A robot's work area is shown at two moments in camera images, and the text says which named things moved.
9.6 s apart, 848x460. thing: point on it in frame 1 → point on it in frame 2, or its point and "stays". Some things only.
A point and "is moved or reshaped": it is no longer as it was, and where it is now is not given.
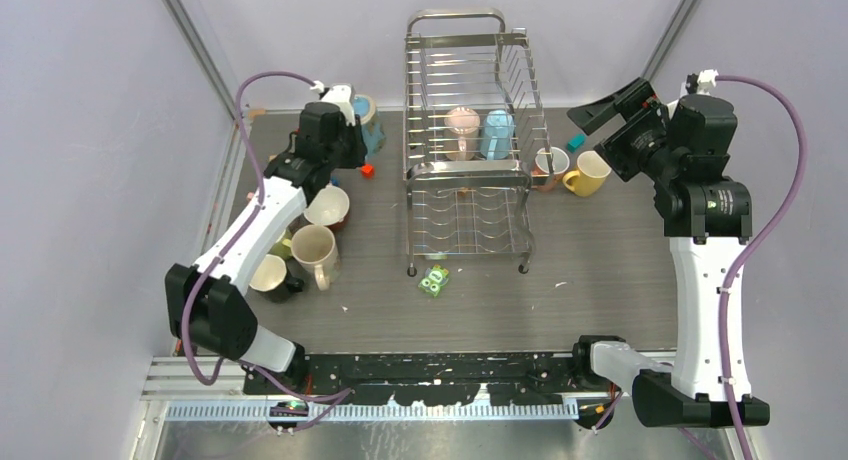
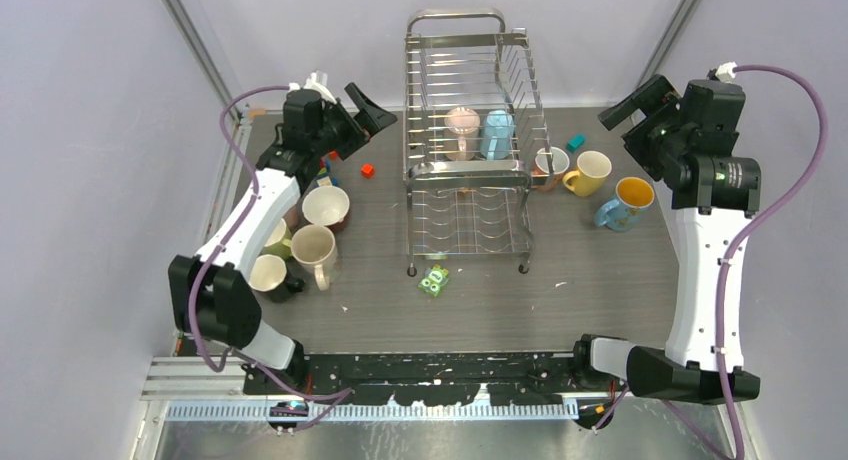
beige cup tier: x=314 y=248 stays
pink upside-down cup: x=461 y=133 stays
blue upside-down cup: x=371 y=125 is moved or reshaped
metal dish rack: x=476 y=136 stays
